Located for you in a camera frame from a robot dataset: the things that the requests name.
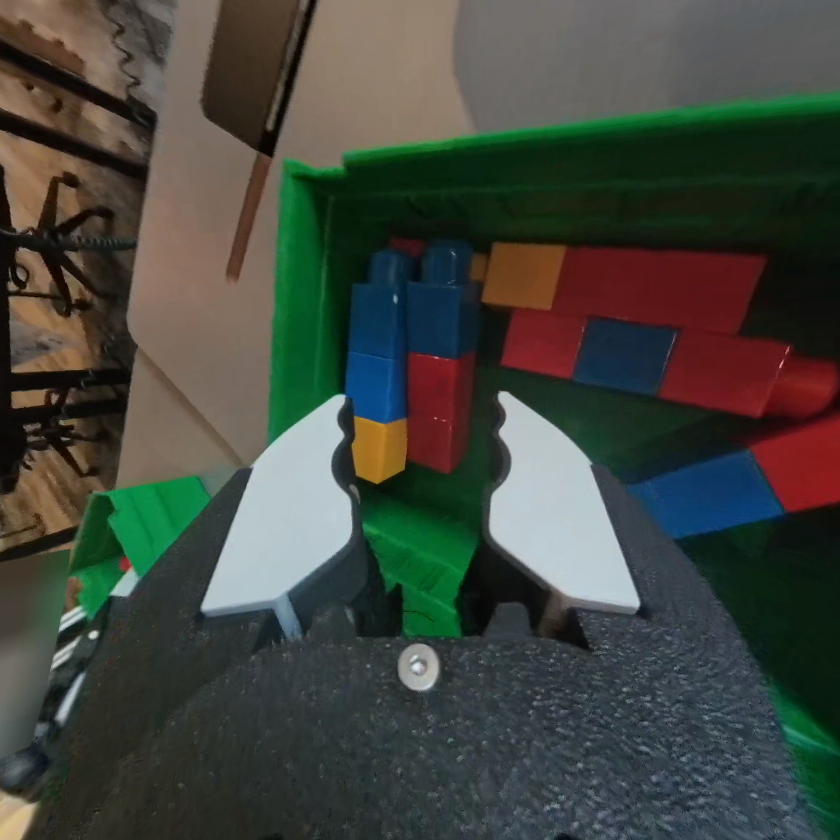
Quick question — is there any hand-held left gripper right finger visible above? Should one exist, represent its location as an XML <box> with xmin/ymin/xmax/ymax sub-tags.
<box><xmin>482</xmin><ymin>390</ymin><xmax>643</xmax><ymax>618</ymax></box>

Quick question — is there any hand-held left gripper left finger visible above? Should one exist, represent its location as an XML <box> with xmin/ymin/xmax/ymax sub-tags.
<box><xmin>199</xmin><ymin>394</ymin><xmax>365</xmax><ymax>642</ymax></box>

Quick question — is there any green plastic bin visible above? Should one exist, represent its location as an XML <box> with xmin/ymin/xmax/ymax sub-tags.
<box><xmin>67</xmin><ymin>474</ymin><xmax>212</xmax><ymax>619</ymax></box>
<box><xmin>266</xmin><ymin>92</ymin><xmax>840</xmax><ymax>840</ymax></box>

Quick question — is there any pile of block towers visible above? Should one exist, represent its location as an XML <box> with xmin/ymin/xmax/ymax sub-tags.
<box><xmin>344</xmin><ymin>236</ymin><xmax>840</xmax><ymax>539</ymax></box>

